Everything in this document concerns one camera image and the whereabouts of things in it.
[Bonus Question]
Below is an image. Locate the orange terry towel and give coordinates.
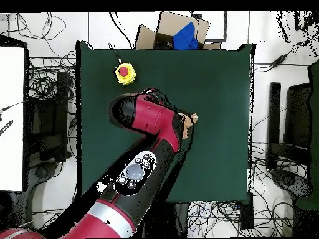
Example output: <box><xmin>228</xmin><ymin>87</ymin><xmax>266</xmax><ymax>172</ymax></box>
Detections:
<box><xmin>178</xmin><ymin>112</ymin><xmax>199</xmax><ymax>140</ymax></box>

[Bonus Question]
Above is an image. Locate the dark green table cloth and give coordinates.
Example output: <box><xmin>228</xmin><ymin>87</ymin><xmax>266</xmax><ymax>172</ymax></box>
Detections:
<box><xmin>75</xmin><ymin>40</ymin><xmax>257</xmax><ymax>204</ymax></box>

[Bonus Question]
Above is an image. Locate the yellow emergency stop button box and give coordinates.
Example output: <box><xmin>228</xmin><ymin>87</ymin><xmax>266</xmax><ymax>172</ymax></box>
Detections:
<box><xmin>114</xmin><ymin>62</ymin><xmax>137</xmax><ymax>86</ymax></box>

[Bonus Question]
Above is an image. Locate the blue garment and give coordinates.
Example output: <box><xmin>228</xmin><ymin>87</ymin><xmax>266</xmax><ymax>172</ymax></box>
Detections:
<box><xmin>172</xmin><ymin>21</ymin><xmax>200</xmax><ymax>50</ymax></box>

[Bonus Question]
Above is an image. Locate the black stand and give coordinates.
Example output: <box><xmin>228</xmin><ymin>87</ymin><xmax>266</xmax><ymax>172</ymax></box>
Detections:
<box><xmin>24</xmin><ymin>70</ymin><xmax>70</xmax><ymax>162</ymax></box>
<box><xmin>265</xmin><ymin>82</ymin><xmax>312</xmax><ymax>171</ymax></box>

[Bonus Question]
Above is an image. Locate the brown cardboard box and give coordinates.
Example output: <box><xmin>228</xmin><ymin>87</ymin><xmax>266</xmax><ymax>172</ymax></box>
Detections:
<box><xmin>135</xmin><ymin>11</ymin><xmax>222</xmax><ymax>50</ymax></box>

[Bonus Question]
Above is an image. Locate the black framed white panel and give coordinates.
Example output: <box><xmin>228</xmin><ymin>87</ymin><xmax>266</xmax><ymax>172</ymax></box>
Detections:
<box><xmin>190</xmin><ymin>10</ymin><xmax>227</xmax><ymax>42</ymax></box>

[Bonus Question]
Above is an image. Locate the black chair base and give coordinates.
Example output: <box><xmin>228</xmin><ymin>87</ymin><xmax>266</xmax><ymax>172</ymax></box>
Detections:
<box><xmin>270</xmin><ymin>167</ymin><xmax>313</xmax><ymax>200</ymax></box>

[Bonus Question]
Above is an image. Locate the black striped bar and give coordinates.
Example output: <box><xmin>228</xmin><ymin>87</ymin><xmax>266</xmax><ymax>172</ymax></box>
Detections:
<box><xmin>0</xmin><ymin>119</ymin><xmax>14</xmax><ymax>136</ymax></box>

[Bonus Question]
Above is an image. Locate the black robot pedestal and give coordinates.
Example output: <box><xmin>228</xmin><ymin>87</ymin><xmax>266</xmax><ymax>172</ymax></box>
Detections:
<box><xmin>141</xmin><ymin>202</ymin><xmax>191</xmax><ymax>237</ymax></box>

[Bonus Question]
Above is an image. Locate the black emergency stop cable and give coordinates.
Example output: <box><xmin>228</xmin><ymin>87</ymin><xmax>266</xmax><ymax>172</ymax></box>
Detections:
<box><xmin>108</xmin><ymin>42</ymin><xmax>123</xmax><ymax>65</ymax></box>

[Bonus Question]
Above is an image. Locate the tangle of black floor cables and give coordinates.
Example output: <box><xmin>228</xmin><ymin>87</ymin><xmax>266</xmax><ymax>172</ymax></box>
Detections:
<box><xmin>186</xmin><ymin>201</ymin><xmax>295</xmax><ymax>237</ymax></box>
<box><xmin>26</xmin><ymin>49</ymin><xmax>77</xmax><ymax>100</ymax></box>

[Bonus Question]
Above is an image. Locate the black power adapter with cable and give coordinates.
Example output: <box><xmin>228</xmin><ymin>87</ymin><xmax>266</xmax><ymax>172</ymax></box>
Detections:
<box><xmin>254</xmin><ymin>37</ymin><xmax>319</xmax><ymax>73</ymax></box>

